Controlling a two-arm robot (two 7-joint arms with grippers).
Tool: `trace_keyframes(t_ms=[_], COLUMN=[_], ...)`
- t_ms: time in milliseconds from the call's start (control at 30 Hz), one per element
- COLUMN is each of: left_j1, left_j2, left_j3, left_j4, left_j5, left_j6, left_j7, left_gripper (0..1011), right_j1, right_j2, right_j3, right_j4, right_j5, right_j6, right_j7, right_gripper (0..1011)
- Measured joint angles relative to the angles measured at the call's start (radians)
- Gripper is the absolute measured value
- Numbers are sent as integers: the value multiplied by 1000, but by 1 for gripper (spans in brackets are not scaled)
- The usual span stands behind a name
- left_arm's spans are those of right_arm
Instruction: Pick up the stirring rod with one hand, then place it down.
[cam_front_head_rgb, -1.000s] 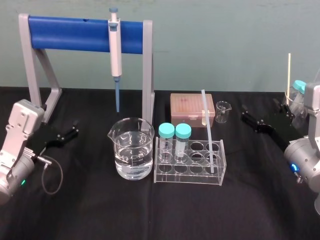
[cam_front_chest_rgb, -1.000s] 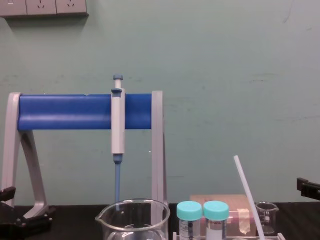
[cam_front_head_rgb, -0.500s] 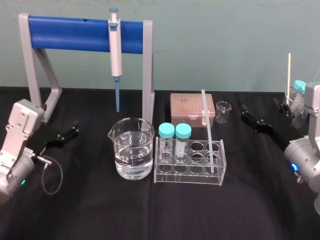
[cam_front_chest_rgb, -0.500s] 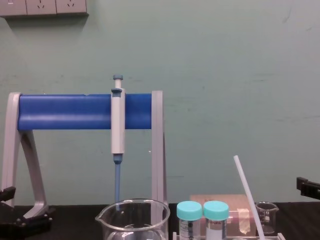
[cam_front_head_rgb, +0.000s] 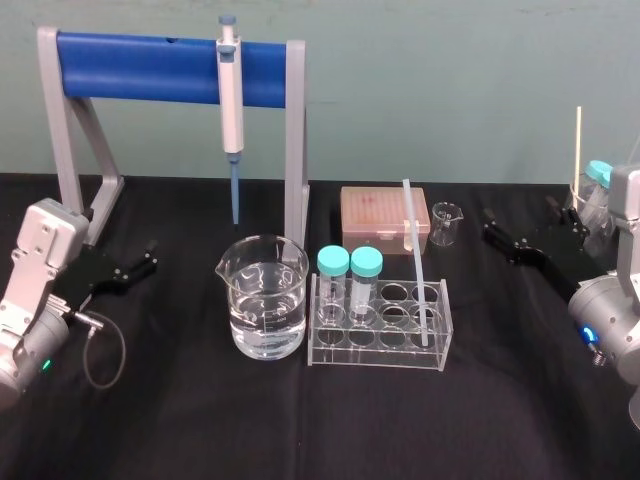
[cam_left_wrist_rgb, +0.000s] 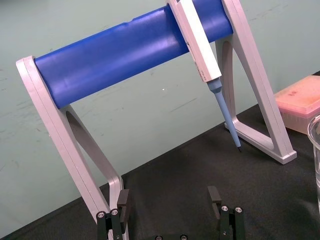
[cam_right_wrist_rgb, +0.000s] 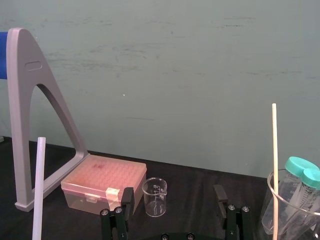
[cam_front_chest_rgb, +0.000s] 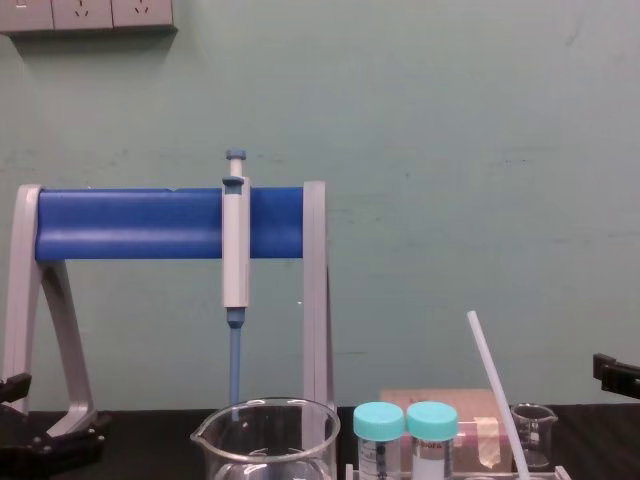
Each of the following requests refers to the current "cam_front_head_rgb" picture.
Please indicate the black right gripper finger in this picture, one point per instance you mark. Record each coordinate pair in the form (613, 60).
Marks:
(505, 245)
(572, 225)

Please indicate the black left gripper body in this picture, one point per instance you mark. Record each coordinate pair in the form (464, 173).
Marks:
(90, 272)

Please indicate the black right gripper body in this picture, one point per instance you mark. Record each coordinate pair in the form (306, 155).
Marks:
(547, 270)

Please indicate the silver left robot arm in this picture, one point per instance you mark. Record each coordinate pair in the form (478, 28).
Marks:
(35, 260)

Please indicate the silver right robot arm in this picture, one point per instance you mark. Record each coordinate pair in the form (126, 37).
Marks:
(607, 310)

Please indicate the clear glass stirring rod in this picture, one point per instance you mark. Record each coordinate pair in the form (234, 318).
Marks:
(416, 250)

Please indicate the glass beaker holding tools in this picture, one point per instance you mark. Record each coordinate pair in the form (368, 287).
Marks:
(597, 235)

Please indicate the teal capped plastic tube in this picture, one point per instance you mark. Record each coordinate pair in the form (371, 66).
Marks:
(598, 172)

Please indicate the small empty glass beaker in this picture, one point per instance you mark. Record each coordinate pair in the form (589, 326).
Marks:
(446, 225)

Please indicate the thin wooden stick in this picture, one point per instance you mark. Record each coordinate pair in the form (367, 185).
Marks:
(578, 145)

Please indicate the clear acrylic tube rack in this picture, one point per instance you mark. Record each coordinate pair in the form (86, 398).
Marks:
(440, 345)

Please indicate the pink translucent pipette tip box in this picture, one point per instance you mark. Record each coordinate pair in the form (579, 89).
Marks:
(375, 215)

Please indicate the large glass beaker with water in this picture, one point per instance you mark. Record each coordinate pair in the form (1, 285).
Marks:
(265, 320)

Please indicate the teal capped sample tube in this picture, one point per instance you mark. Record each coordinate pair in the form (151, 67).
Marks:
(332, 260)
(366, 260)

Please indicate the grey and blue pipette stand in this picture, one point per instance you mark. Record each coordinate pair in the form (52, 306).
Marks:
(150, 67)

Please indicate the white and blue pipette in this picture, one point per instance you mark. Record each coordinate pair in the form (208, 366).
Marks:
(230, 110)

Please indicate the black table cloth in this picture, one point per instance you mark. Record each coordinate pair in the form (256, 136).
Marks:
(320, 425)

